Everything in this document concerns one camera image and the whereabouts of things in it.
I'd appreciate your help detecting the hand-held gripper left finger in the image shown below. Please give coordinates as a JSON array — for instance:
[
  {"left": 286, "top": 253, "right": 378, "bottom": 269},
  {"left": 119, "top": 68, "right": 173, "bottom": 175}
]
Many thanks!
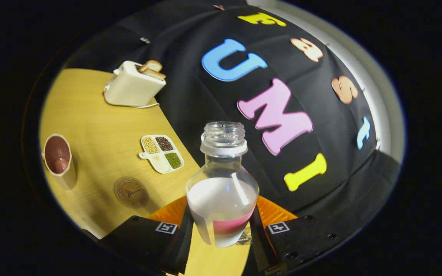
[{"left": 98, "top": 196, "right": 195, "bottom": 274}]

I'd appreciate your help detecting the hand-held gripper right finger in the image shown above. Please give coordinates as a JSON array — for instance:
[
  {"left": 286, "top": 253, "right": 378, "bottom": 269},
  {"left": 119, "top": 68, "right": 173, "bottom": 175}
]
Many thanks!
[{"left": 250, "top": 195, "right": 338, "bottom": 274}]

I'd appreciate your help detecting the clear juice bottle red label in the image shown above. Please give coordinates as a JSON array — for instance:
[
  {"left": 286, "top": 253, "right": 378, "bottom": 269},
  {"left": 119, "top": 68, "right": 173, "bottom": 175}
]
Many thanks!
[{"left": 186, "top": 122, "right": 260, "bottom": 248}]

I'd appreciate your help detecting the round wooden coaster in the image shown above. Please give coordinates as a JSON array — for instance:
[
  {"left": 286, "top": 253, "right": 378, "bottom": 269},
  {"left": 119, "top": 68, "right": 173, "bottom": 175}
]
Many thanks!
[{"left": 114, "top": 177, "right": 149, "bottom": 209}]

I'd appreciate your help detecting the beige cup wooden handle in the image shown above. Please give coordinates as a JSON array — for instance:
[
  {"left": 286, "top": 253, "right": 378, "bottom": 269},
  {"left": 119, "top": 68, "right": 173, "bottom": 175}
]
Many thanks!
[{"left": 41, "top": 134, "right": 77, "bottom": 191}]

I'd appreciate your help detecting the white divided snack tray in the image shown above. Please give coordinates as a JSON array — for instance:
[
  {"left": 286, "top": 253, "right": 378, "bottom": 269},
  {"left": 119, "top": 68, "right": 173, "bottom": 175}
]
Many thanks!
[{"left": 139, "top": 135, "right": 185, "bottom": 174}]

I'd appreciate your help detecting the black backdrop cloth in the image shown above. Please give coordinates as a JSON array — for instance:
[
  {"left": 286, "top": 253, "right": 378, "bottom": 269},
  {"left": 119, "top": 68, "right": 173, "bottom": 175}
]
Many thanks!
[{"left": 66, "top": 0, "right": 402, "bottom": 274}]

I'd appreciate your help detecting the wooden table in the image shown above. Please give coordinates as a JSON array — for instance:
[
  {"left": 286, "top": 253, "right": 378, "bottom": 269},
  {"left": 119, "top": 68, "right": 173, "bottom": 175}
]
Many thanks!
[{"left": 39, "top": 68, "right": 252, "bottom": 276}]

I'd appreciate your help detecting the white toaster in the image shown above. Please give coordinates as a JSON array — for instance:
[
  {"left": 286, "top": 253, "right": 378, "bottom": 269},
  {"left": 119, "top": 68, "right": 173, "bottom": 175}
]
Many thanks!
[{"left": 104, "top": 61, "right": 167, "bottom": 107}]

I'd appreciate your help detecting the toast slice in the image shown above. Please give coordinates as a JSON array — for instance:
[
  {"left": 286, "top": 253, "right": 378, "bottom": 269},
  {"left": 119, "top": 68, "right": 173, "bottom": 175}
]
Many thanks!
[
  {"left": 141, "top": 68, "right": 166, "bottom": 81},
  {"left": 139, "top": 60, "right": 163, "bottom": 73}
]

